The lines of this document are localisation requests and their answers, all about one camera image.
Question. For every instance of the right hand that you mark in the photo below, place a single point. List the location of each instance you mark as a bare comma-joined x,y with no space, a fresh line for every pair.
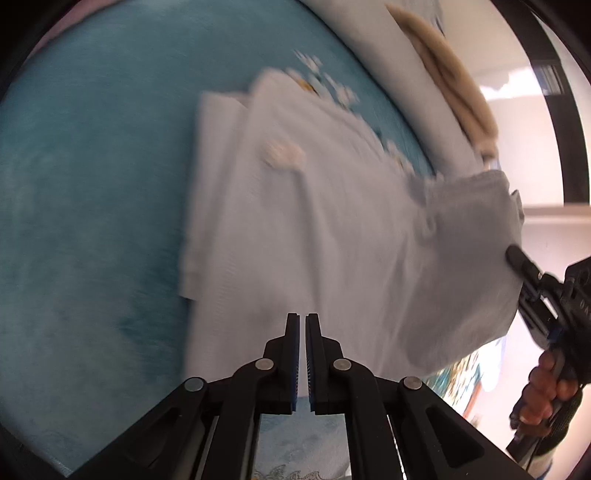
542,389

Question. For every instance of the beige cloth on duvet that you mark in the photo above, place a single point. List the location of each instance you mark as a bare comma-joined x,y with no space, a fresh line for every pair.
458,87

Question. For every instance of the teal floral bed blanket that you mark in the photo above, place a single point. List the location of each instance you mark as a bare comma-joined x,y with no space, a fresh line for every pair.
96,151

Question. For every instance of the grey floral duvet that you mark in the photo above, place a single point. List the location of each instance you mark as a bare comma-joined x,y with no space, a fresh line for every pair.
377,41

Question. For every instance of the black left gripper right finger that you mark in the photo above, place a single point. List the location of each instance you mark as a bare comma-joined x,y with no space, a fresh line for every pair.
397,430

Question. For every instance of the white and black wardrobe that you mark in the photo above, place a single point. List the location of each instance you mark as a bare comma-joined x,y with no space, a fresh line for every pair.
541,101

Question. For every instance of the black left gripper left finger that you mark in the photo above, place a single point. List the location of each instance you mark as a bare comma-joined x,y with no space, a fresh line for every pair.
206,430

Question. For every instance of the pale blue sweatshirt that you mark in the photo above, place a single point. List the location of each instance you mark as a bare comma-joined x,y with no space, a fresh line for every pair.
297,208

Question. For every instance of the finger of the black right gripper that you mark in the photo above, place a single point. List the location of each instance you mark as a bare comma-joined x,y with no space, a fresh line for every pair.
523,266

